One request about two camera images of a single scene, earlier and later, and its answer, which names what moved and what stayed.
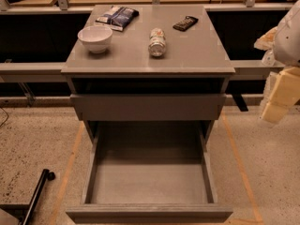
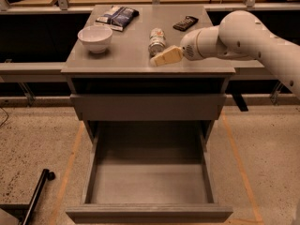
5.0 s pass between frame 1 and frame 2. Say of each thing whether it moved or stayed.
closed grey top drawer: stayed
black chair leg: stayed
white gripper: moved
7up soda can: stayed
